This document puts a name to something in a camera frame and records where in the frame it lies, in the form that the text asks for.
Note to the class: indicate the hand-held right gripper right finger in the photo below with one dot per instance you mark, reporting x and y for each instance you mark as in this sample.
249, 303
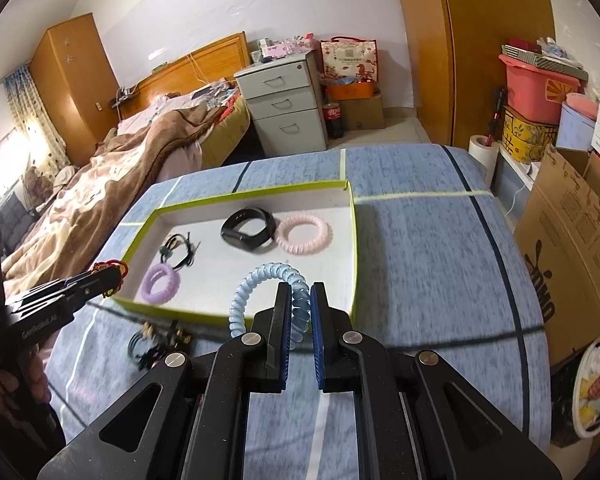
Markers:
318, 345

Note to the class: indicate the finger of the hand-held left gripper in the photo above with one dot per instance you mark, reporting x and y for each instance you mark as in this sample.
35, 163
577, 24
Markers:
87, 277
97, 292

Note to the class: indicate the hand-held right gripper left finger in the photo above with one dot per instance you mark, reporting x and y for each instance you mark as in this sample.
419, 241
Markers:
280, 345

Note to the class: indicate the green cardboard box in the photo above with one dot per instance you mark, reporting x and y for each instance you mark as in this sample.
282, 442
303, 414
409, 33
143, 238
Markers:
250, 240

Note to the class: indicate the black wristband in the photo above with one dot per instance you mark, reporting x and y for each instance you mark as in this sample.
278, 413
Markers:
247, 232

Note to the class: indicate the person's left hand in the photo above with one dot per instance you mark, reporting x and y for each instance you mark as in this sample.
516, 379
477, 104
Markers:
5, 390

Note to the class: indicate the brown blanket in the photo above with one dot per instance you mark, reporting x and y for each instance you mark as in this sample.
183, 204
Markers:
105, 185

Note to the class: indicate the brown teddy bear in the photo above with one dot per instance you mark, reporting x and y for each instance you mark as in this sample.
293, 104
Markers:
35, 187

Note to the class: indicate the pink bed sheet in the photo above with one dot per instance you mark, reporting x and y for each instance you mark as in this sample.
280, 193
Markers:
135, 122

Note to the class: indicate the dotted curtain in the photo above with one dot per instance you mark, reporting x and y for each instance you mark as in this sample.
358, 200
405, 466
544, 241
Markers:
35, 115

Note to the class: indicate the small wooden wardrobe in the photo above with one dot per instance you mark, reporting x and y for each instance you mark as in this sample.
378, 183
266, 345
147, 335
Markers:
70, 80

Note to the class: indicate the cola bottle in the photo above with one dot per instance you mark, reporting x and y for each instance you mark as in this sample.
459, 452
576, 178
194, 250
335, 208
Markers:
334, 122

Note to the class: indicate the wooden headboard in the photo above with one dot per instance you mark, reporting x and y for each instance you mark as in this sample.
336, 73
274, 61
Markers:
190, 70

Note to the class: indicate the small cardboard box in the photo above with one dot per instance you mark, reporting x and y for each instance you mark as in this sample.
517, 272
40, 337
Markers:
362, 112

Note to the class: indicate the grey drawer nightstand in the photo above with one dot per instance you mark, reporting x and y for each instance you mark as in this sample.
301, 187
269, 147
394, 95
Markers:
285, 100

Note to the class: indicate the white paper roll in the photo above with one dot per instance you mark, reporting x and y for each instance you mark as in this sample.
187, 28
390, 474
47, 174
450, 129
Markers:
482, 157

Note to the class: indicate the orange box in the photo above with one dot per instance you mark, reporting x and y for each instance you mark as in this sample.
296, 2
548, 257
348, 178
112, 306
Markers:
350, 92

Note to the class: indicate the brown cardboard box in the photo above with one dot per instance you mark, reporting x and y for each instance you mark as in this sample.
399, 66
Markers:
565, 250

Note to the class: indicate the round tin with snacks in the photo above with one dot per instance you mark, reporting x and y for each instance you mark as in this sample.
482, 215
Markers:
597, 385

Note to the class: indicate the red patterned gift bag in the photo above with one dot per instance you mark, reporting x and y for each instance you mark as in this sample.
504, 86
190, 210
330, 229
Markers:
350, 60

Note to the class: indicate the red and black stick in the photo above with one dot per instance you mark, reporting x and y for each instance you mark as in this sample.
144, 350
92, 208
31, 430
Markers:
494, 117

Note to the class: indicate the yellow floral box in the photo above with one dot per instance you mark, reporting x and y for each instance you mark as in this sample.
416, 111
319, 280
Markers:
527, 135

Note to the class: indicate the pink items on nightstand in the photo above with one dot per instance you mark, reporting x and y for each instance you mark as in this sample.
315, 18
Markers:
287, 46

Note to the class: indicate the pink plastic bucket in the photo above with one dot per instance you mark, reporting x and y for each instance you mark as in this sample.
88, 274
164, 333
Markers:
535, 92

